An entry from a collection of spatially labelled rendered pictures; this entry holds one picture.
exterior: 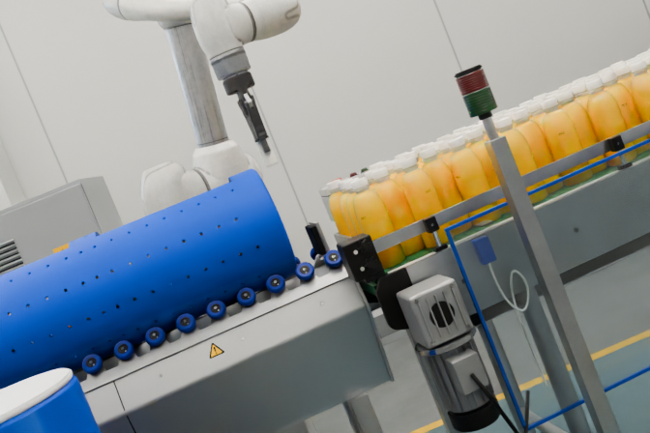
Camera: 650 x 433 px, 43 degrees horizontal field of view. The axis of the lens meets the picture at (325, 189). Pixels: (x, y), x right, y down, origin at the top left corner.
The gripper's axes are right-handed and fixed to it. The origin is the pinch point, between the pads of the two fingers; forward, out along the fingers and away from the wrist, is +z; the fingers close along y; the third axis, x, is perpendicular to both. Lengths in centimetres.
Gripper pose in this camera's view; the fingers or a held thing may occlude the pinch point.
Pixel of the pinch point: (267, 152)
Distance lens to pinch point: 205.8
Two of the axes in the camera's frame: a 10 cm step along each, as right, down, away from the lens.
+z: 3.8, 9.2, 0.7
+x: -9.1, 3.8, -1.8
